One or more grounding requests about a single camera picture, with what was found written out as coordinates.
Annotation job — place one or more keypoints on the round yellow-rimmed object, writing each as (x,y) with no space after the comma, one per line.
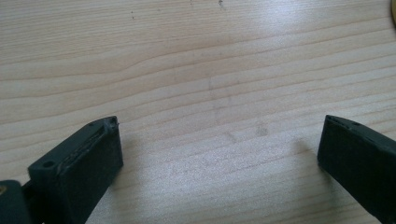
(394,12)

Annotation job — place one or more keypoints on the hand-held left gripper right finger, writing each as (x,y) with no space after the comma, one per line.
(361,158)

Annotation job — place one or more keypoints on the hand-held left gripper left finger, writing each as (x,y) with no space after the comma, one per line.
(77,169)

